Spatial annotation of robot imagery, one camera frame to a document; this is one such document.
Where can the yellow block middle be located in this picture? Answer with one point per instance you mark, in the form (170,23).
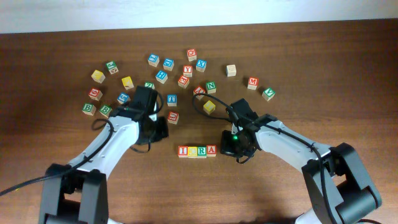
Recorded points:
(127,83)

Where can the blue T block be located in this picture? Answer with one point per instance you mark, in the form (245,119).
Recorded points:
(171,100)

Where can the green R block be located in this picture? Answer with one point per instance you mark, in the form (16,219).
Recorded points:
(201,152)

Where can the yellow block left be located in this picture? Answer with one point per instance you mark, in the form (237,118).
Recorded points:
(98,76)

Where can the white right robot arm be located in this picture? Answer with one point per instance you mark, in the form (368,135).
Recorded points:
(338,184)

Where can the plain wooden block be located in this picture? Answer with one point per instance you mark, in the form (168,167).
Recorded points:
(231,70)

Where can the green J block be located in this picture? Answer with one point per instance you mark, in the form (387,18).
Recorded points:
(112,67)

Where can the green Z block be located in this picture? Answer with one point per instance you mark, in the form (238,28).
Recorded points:
(149,85)

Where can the yellow C block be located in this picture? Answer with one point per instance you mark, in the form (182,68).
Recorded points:
(192,152)

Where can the red C block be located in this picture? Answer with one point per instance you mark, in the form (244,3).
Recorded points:
(191,55)

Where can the blue X block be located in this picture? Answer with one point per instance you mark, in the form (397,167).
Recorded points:
(201,65)

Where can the blue 5 block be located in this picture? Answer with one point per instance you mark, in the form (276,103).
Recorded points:
(123,98)

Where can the red M block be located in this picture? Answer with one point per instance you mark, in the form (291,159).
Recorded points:
(253,83)

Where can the red A block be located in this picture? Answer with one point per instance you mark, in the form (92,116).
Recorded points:
(211,150)

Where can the red I block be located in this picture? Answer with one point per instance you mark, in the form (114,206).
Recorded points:
(182,151)

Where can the red block far left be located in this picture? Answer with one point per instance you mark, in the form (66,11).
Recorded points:
(95,94)

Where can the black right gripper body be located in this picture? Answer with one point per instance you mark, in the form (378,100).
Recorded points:
(234,144)

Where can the blue H block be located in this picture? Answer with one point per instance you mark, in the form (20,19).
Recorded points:
(161,76)

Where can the red E block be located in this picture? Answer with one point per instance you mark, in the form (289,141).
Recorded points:
(183,81)

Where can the green b block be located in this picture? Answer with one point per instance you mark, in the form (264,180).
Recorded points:
(88,109)
(105,110)

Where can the green V block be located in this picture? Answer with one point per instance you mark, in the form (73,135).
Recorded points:
(268,94)

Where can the red Y upright block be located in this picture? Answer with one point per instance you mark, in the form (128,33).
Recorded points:
(187,70)

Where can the red U block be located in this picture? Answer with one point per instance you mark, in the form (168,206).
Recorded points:
(173,117)

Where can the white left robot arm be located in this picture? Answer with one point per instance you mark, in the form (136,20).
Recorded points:
(77,192)

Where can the red Y tilted block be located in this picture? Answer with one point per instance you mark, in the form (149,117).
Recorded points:
(197,92)

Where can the green N block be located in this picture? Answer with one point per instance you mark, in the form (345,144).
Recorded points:
(210,87)

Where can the yellow 8 block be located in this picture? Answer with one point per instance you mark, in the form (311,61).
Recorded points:
(209,107)

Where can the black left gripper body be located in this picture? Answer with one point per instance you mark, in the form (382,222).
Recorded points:
(158,132)

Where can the blue D block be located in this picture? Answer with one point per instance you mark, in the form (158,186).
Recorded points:
(168,64)

